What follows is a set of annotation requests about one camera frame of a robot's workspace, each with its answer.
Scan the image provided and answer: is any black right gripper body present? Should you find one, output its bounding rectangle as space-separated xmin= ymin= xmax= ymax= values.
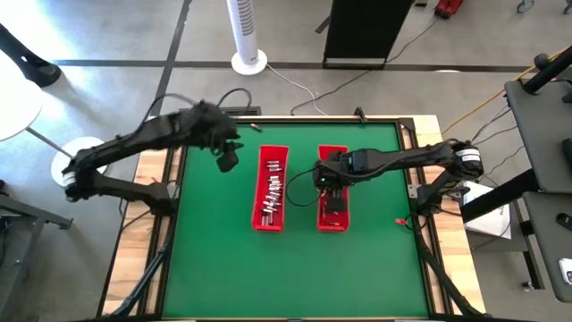
xmin=313 ymin=150 xmax=352 ymax=215

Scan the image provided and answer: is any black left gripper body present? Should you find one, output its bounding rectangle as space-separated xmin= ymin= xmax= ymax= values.
xmin=191 ymin=100 xmax=245 ymax=174

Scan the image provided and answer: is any red plastic bin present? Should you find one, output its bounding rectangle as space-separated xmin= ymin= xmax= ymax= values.
xmin=315 ymin=144 xmax=351 ymax=233
xmin=251 ymin=144 xmax=290 ymax=233

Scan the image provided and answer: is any white tower fan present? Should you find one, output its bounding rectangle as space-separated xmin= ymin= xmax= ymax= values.
xmin=225 ymin=0 xmax=269 ymax=76

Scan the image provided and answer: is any green table mat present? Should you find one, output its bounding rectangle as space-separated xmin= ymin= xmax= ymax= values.
xmin=161 ymin=123 xmax=429 ymax=319

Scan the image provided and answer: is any black partition panel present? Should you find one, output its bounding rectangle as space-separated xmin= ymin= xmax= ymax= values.
xmin=322 ymin=0 xmax=416 ymax=71

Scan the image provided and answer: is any wooden table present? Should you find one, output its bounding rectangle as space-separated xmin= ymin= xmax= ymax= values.
xmin=101 ymin=114 xmax=488 ymax=321

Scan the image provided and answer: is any white box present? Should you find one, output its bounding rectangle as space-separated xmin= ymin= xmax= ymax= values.
xmin=462 ymin=182 xmax=513 ymax=241

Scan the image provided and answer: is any black diagonal beam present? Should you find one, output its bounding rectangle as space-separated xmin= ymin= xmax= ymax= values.
xmin=459 ymin=168 xmax=542 ymax=224

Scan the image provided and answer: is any black curved stand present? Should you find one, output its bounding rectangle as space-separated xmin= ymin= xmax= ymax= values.
xmin=0 ymin=21 xmax=63 ymax=89

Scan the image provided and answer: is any red floor machine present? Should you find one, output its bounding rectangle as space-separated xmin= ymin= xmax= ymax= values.
xmin=433 ymin=0 xmax=465 ymax=21

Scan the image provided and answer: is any grey desk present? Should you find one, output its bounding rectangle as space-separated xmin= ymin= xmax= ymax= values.
xmin=504 ymin=66 xmax=572 ymax=194
xmin=522 ymin=191 xmax=572 ymax=304

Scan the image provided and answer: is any white phone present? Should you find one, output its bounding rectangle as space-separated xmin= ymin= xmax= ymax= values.
xmin=558 ymin=258 xmax=572 ymax=286

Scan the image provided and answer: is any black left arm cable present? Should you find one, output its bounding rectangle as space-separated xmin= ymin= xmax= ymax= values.
xmin=142 ymin=88 xmax=254 ymax=126

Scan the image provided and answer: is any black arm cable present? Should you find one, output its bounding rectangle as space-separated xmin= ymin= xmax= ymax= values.
xmin=142 ymin=88 xmax=254 ymax=126
xmin=285 ymin=167 xmax=323 ymax=208

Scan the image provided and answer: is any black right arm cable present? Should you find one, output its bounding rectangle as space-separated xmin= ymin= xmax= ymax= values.
xmin=285 ymin=167 xmax=323 ymax=208

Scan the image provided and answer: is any black floor cable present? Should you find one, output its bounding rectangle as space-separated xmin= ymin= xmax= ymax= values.
xmin=290 ymin=17 xmax=442 ymax=116

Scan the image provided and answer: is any white fan cable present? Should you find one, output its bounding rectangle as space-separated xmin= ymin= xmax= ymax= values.
xmin=265 ymin=64 xmax=326 ymax=116

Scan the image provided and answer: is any yellow cable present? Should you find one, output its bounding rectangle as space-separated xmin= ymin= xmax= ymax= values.
xmin=444 ymin=44 xmax=572 ymax=133

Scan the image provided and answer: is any white round pedestal table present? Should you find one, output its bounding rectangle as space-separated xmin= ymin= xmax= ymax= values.
xmin=0 ymin=47 xmax=112 ymax=190

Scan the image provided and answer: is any grey metal frame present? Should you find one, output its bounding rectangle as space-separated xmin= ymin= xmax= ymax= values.
xmin=0 ymin=178 xmax=74 ymax=322

